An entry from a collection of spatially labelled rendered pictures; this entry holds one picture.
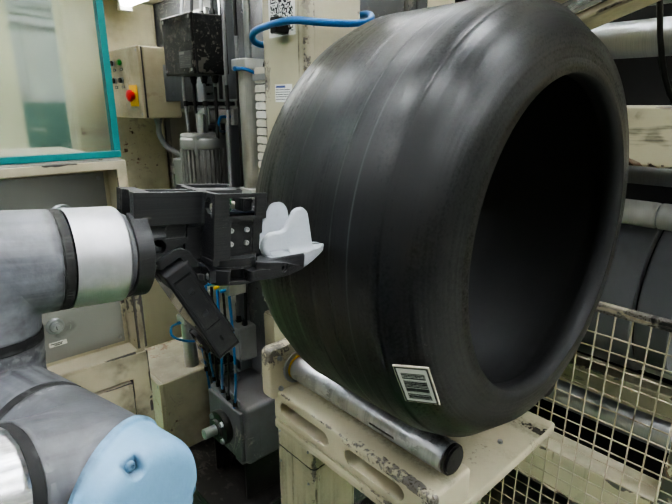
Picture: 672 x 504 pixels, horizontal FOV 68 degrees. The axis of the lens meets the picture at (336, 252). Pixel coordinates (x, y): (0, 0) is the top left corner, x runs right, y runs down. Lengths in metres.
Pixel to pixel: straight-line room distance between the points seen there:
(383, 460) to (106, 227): 0.54
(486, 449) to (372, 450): 0.22
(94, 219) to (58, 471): 0.18
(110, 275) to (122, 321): 0.69
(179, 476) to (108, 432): 0.04
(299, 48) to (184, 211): 0.52
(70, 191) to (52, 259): 0.62
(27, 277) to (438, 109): 0.37
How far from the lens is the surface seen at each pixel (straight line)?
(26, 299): 0.39
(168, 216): 0.42
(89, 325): 1.07
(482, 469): 0.90
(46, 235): 0.39
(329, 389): 0.85
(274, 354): 0.90
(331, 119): 0.57
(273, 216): 0.52
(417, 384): 0.56
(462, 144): 0.50
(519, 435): 0.99
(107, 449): 0.30
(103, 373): 1.06
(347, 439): 0.83
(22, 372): 0.39
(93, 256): 0.39
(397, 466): 0.78
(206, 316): 0.46
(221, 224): 0.43
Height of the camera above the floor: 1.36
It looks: 16 degrees down
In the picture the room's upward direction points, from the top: straight up
